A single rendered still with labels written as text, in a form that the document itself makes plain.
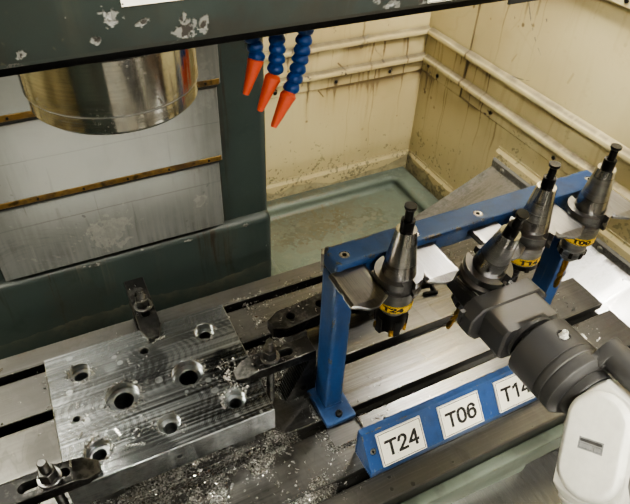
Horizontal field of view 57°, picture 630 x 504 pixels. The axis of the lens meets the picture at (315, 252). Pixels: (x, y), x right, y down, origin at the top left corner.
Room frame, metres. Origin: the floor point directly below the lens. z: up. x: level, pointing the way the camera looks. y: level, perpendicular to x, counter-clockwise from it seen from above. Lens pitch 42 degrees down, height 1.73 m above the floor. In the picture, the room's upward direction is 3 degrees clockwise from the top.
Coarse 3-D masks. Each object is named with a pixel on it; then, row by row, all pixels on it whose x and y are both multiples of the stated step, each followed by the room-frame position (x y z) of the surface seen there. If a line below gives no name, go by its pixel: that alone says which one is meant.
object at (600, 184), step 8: (600, 168) 0.69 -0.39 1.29; (616, 168) 0.69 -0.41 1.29; (592, 176) 0.69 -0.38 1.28; (600, 176) 0.68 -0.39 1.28; (608, 176) 0.68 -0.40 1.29; (592, 184) 0.69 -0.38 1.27; (600, 184) 0.68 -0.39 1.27; (608, 184) 0.68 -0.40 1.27; (584, 192) 0.69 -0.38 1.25; (592, 192) 0.68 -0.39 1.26; (600, 192) 0.68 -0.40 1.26; (608, 192) 0.68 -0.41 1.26; (576, 200) 0.70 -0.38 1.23; (584, 200) 0.68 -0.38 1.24; (592, 200) 0.68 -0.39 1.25; (600, 200) 0.67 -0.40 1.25; (608, 200) 0.68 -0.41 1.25; (584, 208) 0.68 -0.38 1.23; (592, 208) 0.67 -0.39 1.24; (600, 208) 0.67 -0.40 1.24
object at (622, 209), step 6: (612, 192) 0.74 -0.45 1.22; (612, 198) 0.73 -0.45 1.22; (618, 198) 0.73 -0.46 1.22; (624, 198) 0.73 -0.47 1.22; (612, 204) 0.71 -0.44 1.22; (618, 204) 0.71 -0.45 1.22; (624, 204) 0.72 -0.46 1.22; (618, 210) 0.70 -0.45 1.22; (624, 210) 0.70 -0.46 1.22; (612, 216) 0.69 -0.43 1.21; (618, 216) 0.69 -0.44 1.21; (624, 216) 0.69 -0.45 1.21
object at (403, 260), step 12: (396, 228) 0.54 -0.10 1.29; (396, 240) 0.53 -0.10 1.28; (408, 240) 0.52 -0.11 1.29; (396, 252) 0.53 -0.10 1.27; (408, 252) 0.52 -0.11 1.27; (384, 264) 0.53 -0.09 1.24; (396, 264) 0.52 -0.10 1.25; (408, 264) 0.52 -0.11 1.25; (396, 276) 0.52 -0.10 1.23; (408, 276) 0.52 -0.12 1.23
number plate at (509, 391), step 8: (512, 376) 0.58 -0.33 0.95; (496, 384) 0.57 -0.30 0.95; (504, 384) 0.57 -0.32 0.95; (512, 384) 0.58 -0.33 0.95; (520, 384) 0.58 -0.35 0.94; (496, 392) 0.56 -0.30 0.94; (504, 392) 0.56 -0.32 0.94; (512, 392) 0.57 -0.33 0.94; (520, 392) 0.57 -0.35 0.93; (528, 392) 0.58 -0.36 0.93; (496, 400) 0.55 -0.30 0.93; (504, 400) 0.55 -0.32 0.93; (512, 400) 0.56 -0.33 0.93; (520, 400) 0.56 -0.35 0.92; (504, 408) 0.55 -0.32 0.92
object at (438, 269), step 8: (424, 248) 0.59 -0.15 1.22; (432, 248) 0.59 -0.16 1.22; (424, 256) 0.58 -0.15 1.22; (432, 256) 0.58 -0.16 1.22; (440, 256) 0.58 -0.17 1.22; (424, 264) 0.56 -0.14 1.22; (432, 264) 0.56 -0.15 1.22; (440, 264) 0.56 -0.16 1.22; (448, 264) 0.56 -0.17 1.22; (424, 272) 0.55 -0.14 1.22; (432, 272) 0.55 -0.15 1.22; (440, 272) 0.55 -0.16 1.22; (448, 272) 0.55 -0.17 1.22; (456, 272) 0.55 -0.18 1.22; (424, 280) 0.54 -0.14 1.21; (432, 280) 0.53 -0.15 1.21; (440, 280) 0.53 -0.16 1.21; (448, 280) 0.53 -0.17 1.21
